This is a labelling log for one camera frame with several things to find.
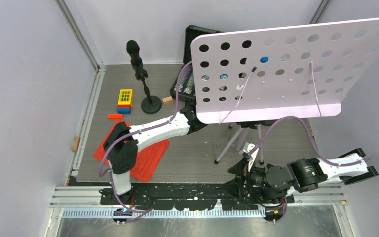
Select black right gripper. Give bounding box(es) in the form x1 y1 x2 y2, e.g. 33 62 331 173
218 158 271 199

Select red sheet music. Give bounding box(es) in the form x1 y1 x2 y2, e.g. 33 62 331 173
93 120 169 182

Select lilac tripod music stand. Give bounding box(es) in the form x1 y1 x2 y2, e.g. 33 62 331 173
190 16 379 165

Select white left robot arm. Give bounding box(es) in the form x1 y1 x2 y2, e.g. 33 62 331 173
101 105 207 204

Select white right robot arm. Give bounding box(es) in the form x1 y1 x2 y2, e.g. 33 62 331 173
224 149 378 204

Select small wooden block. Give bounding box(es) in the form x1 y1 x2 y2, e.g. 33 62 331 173
162 96 174 104

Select black round-base mic stand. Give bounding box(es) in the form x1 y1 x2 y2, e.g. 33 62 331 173
131 58 162 114

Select small blue block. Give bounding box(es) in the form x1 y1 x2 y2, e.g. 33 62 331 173
260 57 269 63

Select blue toy brick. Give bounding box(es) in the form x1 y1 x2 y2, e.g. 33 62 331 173
117 107 131 114

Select red toy brick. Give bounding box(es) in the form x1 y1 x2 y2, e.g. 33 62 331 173
117 104 132 109

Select yellow grid toy brick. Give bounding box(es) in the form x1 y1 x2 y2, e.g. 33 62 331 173
117 89 133 106

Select orange flat toy brick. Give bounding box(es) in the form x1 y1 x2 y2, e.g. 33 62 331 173
107 114 123 120

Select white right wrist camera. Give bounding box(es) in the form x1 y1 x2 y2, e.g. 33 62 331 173
239 142 258 172

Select wooden block on rail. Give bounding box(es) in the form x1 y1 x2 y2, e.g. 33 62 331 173
71 136 81 153

